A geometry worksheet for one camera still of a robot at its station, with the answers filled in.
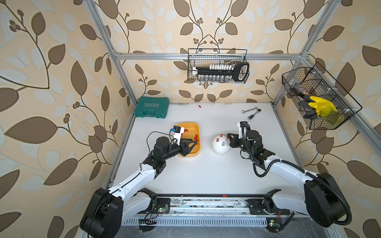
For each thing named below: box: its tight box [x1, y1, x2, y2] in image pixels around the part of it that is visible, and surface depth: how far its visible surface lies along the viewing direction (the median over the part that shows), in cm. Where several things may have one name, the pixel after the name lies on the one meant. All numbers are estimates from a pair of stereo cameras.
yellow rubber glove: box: [308, 96, 338, 118], surface depth 68 cm
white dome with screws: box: [211, 135, 231, 156], surface depth 88 cm
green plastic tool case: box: [133, 96, 170, 119], surface depth 115 cm
